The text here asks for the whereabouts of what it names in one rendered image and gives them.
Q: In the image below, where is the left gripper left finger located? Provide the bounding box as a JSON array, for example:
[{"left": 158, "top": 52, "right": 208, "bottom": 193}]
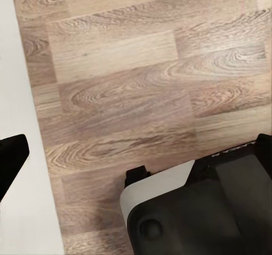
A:
[{"left": 0, "top": 134, "right": 29, "bottom": 201}]

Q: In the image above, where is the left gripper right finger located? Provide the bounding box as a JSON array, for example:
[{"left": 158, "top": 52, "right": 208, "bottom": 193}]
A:
[{"left": 254, "top": 133, "right": 272, "bottom": 179}]

